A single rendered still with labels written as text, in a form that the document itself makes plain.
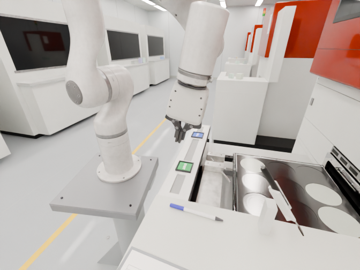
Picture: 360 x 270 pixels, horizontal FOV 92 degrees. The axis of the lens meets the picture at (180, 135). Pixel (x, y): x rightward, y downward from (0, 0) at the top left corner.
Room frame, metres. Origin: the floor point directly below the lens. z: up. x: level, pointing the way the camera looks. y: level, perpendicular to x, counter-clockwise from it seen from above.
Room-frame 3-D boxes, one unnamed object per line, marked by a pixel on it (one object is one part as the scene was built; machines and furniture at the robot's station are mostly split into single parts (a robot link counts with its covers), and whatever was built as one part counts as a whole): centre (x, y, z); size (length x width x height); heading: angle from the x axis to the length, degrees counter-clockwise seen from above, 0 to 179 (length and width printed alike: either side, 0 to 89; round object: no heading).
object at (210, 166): (0.59, -0.14, 0.89); 0.08 x 0.03 x 0.03; 74
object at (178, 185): (0.63, -0.05, 0.89); 0.55 x 0.09 x 0.14; 164
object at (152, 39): (7.65, 1.19, 1.00); 1.80 x 1.08 x 2.00; 164
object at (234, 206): (0.51, -0.21, 0.90); 0.38 x 0.01 x 0.01; 164
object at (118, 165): (0.62, 0.27, 0.96); 0.19 x 0.19 x 0.18
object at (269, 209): (0.26, -0.21, 1.03); 0.06 x 0.04 x 0.13; 74
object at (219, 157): (0.67, -0.16, 0.89); 0.08 x 0.03 x 0.03; 74
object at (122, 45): (5.53, 1.78, 1.00); 1.80 x 1.08 x 2.00; 164
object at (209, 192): (0.52, -0.12, 0.87); 0.36 x 0.08 x 0.03; 164
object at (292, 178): (0.47, -0.39, 0.90); 0.34 x 0.34 x 0.01; 74
